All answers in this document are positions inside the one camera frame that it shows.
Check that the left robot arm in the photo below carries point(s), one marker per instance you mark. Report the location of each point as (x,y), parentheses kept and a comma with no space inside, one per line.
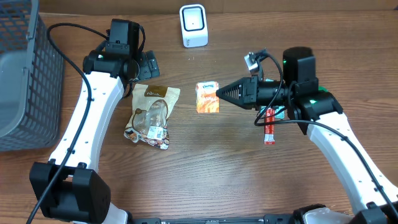
(67,186)

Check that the brown Pantree snack pouch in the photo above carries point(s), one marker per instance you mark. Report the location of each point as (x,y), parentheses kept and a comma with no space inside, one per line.
(151,107)

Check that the light green packet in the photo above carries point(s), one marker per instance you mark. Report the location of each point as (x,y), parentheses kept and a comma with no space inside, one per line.
(279,112)

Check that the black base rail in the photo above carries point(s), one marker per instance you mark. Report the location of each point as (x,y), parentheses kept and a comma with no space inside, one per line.
(266,219)

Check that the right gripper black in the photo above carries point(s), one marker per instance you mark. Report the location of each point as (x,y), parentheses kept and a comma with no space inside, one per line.
(254,92)

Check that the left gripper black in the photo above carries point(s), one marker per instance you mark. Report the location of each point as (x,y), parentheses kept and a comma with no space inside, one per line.
(148,66)

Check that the red snack bar wrapper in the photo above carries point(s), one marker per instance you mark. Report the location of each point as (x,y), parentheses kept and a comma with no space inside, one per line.
(269,129)

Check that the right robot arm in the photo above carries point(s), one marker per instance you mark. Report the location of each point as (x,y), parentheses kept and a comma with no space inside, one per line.
(319,115)

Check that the grey plastic mesh basket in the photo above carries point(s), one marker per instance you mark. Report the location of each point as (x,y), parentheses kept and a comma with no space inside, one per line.
(32,73)

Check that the white barcode scanner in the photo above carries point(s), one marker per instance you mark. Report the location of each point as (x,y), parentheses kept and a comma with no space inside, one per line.
(193,24)

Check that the orange snack packet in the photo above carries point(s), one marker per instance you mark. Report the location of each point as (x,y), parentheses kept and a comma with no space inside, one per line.
(207,100)

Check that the green lid jar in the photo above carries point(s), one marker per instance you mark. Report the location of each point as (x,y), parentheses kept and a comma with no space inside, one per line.
(322,88)

